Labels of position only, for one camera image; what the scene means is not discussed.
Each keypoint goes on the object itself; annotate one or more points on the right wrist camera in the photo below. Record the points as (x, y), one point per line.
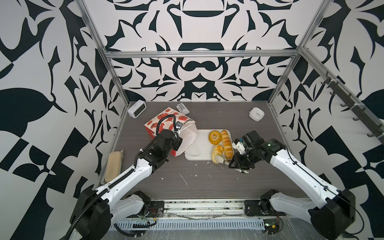
(239, 146)

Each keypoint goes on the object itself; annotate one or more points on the beige foam pad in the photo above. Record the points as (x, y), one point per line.
(114, 165)

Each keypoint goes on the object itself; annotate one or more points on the white digital clock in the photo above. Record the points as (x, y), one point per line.
(137, 109)

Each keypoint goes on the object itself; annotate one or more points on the red white paper bag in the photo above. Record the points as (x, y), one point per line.
(188, 131)

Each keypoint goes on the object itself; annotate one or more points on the fake bagel bread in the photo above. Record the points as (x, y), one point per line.
(215, 137)

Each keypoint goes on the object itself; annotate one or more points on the wall hook rail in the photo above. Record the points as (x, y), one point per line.
(350, 102)

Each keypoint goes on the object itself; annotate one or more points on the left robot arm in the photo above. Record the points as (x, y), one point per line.
(97, 210)

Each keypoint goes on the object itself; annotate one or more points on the small circuit board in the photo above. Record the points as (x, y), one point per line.
(273, 226)

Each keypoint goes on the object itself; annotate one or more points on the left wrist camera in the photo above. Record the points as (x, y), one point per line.
(178, 126)

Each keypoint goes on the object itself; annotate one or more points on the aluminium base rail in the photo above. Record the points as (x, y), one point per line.
(194, 214)

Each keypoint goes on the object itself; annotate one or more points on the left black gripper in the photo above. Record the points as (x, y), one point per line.
(176, 137)

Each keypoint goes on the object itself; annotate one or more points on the white round timer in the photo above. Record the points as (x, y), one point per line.
(256, 114)

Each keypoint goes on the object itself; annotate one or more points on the white plastic tray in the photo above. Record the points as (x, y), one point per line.
(201, 149)

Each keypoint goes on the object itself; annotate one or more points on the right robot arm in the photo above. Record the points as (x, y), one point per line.
(329, 210)

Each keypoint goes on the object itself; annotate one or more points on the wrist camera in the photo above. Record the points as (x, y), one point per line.
(178, 126)
(239, 146)

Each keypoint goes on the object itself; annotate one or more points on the small grey white device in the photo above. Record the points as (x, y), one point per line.
(182, 109)

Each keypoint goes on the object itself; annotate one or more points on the long striped fake bread loaf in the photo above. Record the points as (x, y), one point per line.
(227, 145)

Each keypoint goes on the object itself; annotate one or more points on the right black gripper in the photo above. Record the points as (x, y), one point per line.
(240, 159)

